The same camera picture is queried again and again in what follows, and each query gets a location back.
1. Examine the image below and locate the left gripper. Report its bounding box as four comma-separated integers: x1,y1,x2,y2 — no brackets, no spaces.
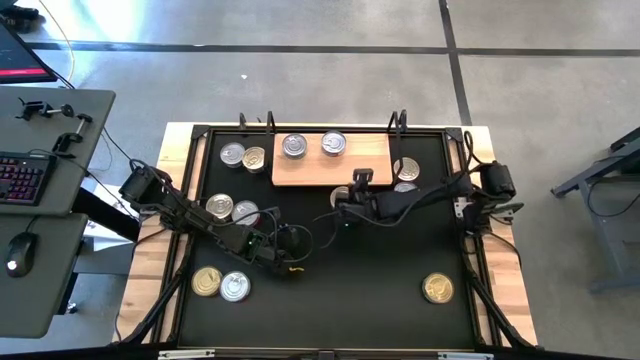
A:
248,238,305,276

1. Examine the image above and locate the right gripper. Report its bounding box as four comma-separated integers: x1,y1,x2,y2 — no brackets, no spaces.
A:
338,169,384,229

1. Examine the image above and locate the green label seafood can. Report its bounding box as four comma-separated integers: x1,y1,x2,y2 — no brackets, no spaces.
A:
219,141,247,169
281,132,309,160

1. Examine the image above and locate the gold lid seafood can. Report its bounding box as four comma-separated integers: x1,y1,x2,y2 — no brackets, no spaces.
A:
190,265,224,298
421,271,456,305

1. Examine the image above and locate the light wooden board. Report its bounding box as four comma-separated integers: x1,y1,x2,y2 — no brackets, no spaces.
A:
266,109,407,187

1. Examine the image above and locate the black table mat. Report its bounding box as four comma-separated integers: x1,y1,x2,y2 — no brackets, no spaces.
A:
178,130,477,350

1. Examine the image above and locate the white box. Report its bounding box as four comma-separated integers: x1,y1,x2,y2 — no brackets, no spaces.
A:
83,197,144,254

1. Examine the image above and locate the black desk support beam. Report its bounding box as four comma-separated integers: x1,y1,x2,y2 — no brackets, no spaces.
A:
72,187,142,244

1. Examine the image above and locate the grey desk top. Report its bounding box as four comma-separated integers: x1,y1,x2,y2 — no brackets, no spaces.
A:
0,212,90,340
0,87,117,217

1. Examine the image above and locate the black desk clamp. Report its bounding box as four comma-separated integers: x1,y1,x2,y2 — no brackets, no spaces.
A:
15,96,75,122
51,112,95,155

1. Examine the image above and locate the black computer mouse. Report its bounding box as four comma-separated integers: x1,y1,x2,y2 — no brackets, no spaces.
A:
4,231,39,279

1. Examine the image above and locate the black backlit keyboard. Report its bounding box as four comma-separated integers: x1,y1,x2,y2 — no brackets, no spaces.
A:
0,151,58,207

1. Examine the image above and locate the black computer monitor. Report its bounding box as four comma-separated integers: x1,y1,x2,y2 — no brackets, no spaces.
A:
0,18,58,84

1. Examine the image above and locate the person's shoe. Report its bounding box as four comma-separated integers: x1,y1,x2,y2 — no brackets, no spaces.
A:
0,3,40,32

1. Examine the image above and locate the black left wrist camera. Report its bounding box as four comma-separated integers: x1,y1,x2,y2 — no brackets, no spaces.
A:
276,225,302,252

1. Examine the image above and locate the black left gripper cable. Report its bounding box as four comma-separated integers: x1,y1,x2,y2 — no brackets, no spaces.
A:
252,205,315,265

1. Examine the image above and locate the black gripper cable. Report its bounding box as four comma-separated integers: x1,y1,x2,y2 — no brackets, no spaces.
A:
252,205,315,265
312,212,351,250

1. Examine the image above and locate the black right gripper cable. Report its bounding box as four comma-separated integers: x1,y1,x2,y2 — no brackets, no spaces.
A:
312,212,351,250

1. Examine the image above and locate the black right arm cable loop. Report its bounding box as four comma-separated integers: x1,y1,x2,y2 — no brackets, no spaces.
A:
462,129,477,171

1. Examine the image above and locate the silver metal bracket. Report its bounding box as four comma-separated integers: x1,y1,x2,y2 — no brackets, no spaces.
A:
158,349,216,360
438,351,495,360

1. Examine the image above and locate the black desk cable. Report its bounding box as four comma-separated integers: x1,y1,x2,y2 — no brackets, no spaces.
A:
99,127,146,174

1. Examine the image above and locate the dark metal table frame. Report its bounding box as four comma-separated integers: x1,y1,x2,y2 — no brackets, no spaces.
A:
550,127,640,295

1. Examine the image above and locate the thin yellow cable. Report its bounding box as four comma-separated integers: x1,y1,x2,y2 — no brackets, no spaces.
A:
38,0,76,84

